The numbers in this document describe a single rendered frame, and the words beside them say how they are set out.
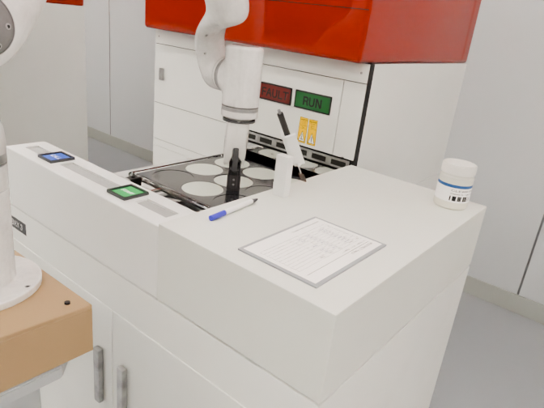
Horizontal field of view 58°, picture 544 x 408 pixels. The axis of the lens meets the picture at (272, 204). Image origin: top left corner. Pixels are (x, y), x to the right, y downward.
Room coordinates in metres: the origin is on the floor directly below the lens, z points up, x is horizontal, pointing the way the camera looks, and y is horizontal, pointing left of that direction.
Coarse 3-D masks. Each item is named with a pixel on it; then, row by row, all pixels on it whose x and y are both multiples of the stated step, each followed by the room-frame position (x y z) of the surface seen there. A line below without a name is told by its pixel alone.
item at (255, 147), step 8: (248, 144) 1.44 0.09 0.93; (256, 144) 1.42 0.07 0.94; (256, 152) 1.42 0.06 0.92; (264, 152) 1.40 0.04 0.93; (272, 152) 1.38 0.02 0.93; (280, 152) 1.36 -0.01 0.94; (304, 160) 1.31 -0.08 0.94; (304, 168) 1.31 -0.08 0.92; (312, 168) 1.29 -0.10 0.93; (320, 168) 1.28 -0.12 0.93; (328, 168) 1.26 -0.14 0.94; (336, 168) 1.26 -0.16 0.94
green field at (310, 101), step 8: (296, 96) 1.35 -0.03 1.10; (304, 96) 1.34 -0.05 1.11; (312, 96) 1.32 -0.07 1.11; (320, 96) 1.31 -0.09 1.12; (296, 104) 1.35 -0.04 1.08; (304, 104) 1.34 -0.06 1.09; (312, 104) 1.32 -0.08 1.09; (320, 104) 1.31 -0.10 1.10; (328, 104) 1.29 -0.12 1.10; (328, 112) 1.29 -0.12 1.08
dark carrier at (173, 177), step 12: (168, 168) 1.22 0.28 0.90; (180, 168) 1.23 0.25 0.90; (228, 168) 1.28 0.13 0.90; (240, 168) 1.30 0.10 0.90; (156, 180) 1.13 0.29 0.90; (168, 180) 1.14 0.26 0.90; (180, 180) 1.15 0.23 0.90; (192, 180) 1.16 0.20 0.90; (204, 180) 1.17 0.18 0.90; (252, 180) 1.21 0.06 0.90; (264, 180) 1.22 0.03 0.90; (300, 180) 1.26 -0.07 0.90; (180, 192) 1.06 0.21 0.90; (228, 192) 1.10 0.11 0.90; (240, 192) 1.11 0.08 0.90; (252, 192) 1.12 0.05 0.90; (216, 204) 1.02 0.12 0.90
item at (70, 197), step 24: (24, 144) 1.10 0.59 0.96; (48, 144) 1.12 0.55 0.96; (24, 168) 1.02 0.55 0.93; (48, 168) 0.95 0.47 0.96; (72, 168) 0.98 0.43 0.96; (96, 168) 0.99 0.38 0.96; (24, 192) 1.02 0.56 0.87; (48, 192) 0.96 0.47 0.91; (72, 192) 0.90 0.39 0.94; (96, 192) 0.86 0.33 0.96; (48, 216) 0.96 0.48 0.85; (72, 216) 0.90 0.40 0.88; (96, 216) 0.85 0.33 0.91; (120, 216) 0.80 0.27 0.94; (144, 216) 0.77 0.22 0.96; (168, 216) 0.79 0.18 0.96; (72, 240) 0.90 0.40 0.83; (96, 240) 0.85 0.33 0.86; (120, 240) 0.80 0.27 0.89; (144, 240) 0.76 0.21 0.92; (120, 264) 0.80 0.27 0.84; (144, 264) 0.76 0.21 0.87; (144, 288) 0.76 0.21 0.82
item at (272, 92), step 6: (264, 84) 1.43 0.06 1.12; (264, 90) 1.42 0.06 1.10; (270, 90) 1.41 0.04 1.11; (276, 90) 1.40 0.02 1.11; (282, 90) 1.39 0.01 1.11; (288, 90) 1.37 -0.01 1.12; (264, 96) 1.42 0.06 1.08; (270, 96) 1.41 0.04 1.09; (276, 96) 1.40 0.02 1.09; (282, 96) 1.38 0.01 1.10; (288, 96) 1.37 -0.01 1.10; (288, 102) 1.37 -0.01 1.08
